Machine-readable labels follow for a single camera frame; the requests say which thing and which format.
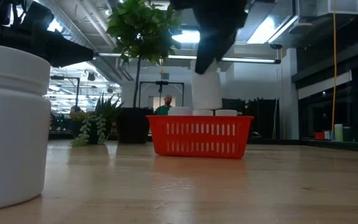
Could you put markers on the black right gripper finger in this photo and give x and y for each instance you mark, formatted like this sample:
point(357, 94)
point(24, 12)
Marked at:
point(208, 53)

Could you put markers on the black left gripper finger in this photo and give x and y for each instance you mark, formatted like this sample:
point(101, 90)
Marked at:
point(70, 51)

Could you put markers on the white pill bottle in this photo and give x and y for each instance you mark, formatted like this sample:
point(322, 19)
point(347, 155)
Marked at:
point(226, 112)
point(207, 90)
point(202, 112)
point(11, 130)
point(180, 111)

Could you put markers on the red plastic slotted basket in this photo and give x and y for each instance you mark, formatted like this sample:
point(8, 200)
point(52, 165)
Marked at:
point(197, 137)

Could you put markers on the long fluorescent light bar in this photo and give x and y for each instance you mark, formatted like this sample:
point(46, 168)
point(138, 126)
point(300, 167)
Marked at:
point(247, 60)

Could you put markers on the small yellowish potted plant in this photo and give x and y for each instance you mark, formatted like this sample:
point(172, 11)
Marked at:
point(77, 116)

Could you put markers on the spiky green aloe plant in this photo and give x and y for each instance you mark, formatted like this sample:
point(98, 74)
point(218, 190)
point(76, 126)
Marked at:
point(109, 107)

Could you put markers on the person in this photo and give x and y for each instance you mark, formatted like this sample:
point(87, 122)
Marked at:
point(165, 107)

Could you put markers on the green leafy indoor tree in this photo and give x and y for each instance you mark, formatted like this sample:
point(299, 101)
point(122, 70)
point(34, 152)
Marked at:
point(141, 28)

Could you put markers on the trailing green succulent plant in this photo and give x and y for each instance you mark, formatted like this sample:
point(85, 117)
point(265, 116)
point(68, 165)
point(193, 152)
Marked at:
point(89, 130)

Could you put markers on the black partition panels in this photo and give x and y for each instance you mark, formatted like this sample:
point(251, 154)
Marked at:
point(259, 118)

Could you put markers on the black plant pot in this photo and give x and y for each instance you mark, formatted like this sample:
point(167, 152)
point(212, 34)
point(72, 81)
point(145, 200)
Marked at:
point(134, 126)

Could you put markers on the white ceiling air unit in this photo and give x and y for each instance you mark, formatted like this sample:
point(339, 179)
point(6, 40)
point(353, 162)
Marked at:
point(328, 7)

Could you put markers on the small red container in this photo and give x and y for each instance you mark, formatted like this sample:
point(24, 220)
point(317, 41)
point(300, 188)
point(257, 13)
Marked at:
point(319, 136)

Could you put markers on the pale green cup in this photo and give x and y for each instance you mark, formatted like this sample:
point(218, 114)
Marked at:
point(338, 133)

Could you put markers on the dark cup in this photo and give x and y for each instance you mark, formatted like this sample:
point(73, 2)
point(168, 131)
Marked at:
point(347, 134)

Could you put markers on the black metal frame stand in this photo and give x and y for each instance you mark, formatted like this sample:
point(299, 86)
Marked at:
point(162, 82)

